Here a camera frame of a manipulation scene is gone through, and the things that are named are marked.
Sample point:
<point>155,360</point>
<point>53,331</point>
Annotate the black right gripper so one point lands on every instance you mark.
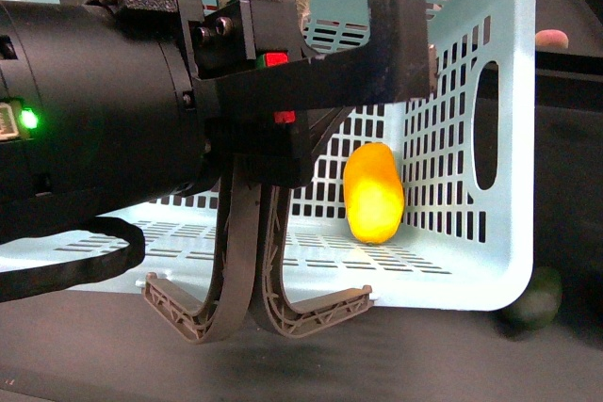
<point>242,79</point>

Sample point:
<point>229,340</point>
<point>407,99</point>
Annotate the yellow mango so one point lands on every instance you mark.
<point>373,194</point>

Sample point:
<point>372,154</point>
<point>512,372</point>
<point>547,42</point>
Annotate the light blue plastic basket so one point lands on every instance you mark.
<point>286,256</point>

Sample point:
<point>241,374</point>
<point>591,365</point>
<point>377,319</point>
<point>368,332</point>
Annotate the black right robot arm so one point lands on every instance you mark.
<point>110,103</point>

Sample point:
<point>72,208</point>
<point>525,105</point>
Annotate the pale peach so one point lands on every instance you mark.
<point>552,38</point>

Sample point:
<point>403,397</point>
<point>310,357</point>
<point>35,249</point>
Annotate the black fruit shelf tray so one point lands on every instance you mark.
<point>581,21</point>

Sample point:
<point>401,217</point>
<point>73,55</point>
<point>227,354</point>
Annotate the green avocado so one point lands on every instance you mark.
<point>538,305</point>

